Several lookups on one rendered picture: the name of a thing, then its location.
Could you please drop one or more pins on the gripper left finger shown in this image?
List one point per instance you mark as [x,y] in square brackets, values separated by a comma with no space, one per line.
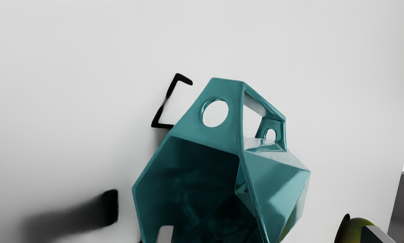
[165,235]

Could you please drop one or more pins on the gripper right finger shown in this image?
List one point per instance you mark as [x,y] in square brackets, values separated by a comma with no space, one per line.
[376,236]

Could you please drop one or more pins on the teal faceted mug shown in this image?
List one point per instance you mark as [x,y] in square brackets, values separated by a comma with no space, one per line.
[272,182]

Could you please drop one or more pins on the green round fruit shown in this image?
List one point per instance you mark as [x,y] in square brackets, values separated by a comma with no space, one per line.
[352,231]

